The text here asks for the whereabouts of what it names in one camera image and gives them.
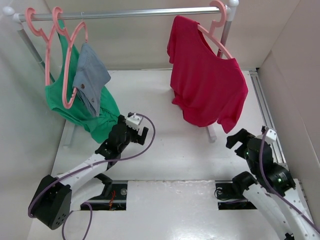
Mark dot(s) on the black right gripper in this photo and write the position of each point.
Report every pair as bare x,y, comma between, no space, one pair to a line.
240,135

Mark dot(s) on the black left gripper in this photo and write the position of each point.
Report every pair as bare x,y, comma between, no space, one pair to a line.
137,138

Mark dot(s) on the red t shirt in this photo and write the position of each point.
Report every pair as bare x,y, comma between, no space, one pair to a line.
208,89

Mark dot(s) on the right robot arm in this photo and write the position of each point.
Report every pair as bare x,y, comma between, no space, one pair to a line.
270,187

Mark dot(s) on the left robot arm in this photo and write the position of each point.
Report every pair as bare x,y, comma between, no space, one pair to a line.
57,196

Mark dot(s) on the green t shirt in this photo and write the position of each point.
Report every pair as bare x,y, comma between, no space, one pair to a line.
62,97

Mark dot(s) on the blue denim garment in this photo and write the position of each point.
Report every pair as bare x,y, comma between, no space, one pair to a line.
90,78

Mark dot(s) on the metal clothes rack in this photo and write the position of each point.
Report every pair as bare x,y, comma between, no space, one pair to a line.
58,18

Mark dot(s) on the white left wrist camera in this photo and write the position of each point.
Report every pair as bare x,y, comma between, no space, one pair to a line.
134,120

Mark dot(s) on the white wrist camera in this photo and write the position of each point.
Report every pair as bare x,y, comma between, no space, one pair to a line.
134,120
269,135

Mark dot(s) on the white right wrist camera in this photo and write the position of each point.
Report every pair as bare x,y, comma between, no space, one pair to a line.
269,135

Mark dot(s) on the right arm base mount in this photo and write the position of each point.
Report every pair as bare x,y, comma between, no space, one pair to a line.
229,199

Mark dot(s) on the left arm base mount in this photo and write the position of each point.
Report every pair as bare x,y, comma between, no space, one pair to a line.
113,197

